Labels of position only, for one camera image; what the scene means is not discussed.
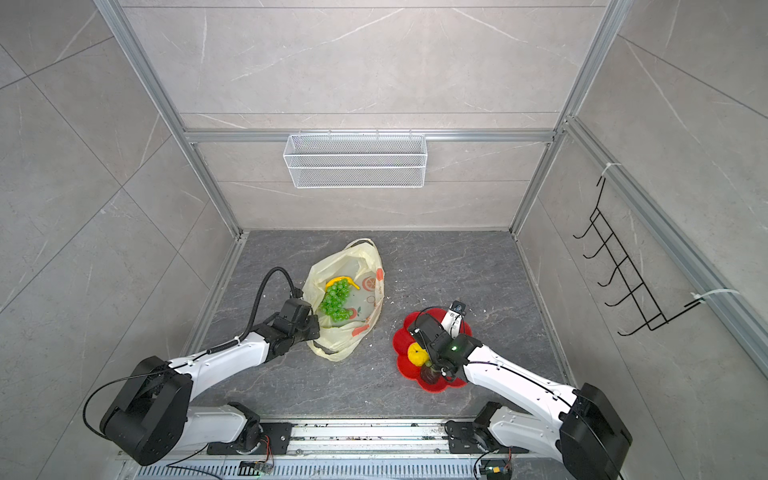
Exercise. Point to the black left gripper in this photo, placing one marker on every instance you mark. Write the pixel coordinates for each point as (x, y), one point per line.
(313, 319)

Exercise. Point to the dark purple fake eggplant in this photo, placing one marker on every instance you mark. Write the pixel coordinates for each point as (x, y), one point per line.
(429, 375)

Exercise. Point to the yellow fake fruit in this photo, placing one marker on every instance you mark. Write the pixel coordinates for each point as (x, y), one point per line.
(416, 355)

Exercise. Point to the red flower-shaped plate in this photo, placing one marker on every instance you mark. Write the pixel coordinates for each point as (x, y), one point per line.
(401, 341)

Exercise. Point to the cream printed plastic bag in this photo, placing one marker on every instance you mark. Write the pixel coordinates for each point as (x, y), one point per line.
(361, 261)

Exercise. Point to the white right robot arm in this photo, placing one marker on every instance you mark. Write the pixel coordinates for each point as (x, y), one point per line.
(577, 427)

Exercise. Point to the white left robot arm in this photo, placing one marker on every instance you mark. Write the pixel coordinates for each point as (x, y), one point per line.
(152, 415)

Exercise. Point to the green fake grape bunch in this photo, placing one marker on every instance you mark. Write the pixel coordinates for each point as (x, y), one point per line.
(333, 304)

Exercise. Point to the yellow fake banana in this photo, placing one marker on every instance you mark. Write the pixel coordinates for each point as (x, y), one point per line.
(341, 279)

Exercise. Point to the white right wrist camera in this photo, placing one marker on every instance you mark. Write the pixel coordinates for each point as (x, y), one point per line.
(454, 318)

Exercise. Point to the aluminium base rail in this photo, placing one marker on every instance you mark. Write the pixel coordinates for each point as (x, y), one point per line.
(355, 449)

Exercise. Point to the white wire mesh basket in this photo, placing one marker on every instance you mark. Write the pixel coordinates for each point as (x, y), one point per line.
(356, 160)

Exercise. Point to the black wire hook rack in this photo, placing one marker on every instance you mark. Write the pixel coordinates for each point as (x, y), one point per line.
(625, 272)

